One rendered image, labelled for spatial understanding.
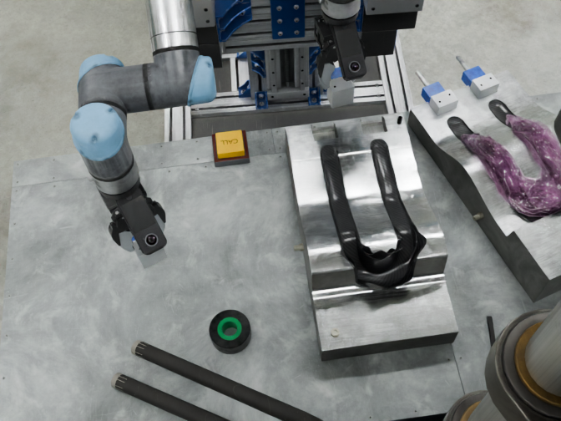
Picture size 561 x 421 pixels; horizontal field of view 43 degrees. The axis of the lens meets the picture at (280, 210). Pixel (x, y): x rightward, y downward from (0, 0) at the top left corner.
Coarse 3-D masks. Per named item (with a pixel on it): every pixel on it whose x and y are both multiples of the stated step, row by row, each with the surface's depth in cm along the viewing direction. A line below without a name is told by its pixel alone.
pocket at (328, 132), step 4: (312, 128) 155; (316, 128) 155; (320, 128) 155; (324, 128) 155; (328, 128) 155; (332, 128) 155; (312, 132) 155; (316, 132) 155; (320, 132) 155; (324, 132) 156; (328, 132) 156; (332, 132) 156; (336, 132) 153; (316, 136) 155; (320, 136) 155; (324, 136) 155; (328, 136) 155; (332, 136) 155; (336, 136) 154
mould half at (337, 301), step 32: (288, 128) 153; (352, 128) 153; (288, 160) 157; (320, 160) 149; (352, 160) 149; (320, 192) 145; (352, 192) 145; (416, 192) 145; (320, 224) 139; (384, 224) 137; (416, 224) 136; (320, 256) 132; (320, 288) 136; (352, 288) 136; (416, 288) 136; (320, 320) 134; (352, 320) 134; (384, 320) 133; (416, 320) 133; (448, 320) 133; (320, 352) 135; (352, 352) 134; (384, 352) 136
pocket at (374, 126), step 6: (360, 120) 154; (372, 120) 155; (378, 120) 155; (384, 120) 154; (366, 126) 156; (372, 126) 156; (378, 126) 156; (384, 126) 155; (366, 132) 155; (372, 132) 155; (378, 132) 155
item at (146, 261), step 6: (132, 240) 134; (138, 246) 132; (138, 252) 131; (156, 252) 133; (162, 252) 134; (144, 258) 133; (150, 258) 134; (156, 258) 135; (162, 258) 136; (144, 264) 134; (150, 264) 135
